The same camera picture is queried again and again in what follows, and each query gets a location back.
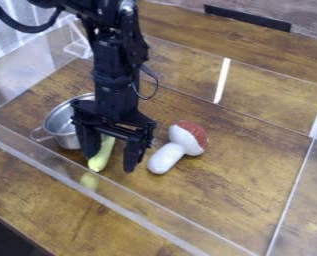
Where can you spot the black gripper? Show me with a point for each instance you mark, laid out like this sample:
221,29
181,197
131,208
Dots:
133,127

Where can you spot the light green plush spoon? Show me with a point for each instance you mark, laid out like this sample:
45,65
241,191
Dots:
97,163

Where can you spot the small stainless steel pot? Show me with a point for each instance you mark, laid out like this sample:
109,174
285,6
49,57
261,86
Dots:
58,127

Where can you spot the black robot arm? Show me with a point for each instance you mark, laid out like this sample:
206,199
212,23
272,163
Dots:
121,51

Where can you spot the plush red cap mushroom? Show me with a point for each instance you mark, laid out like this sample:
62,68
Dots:
188,140

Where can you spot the clear acrylic front barrier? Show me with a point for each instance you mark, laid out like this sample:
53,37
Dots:
154,217

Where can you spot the clear acrylic barrier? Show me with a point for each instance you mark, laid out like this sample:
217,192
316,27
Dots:
154,217
273,97

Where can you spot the clear acrylic back barrier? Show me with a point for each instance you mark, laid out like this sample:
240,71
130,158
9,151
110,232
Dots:
273,97

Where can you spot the black bar on table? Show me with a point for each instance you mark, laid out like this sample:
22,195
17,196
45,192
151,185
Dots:
248,18

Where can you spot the clear acrylic triangle bracket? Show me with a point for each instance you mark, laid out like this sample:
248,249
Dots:
79,46

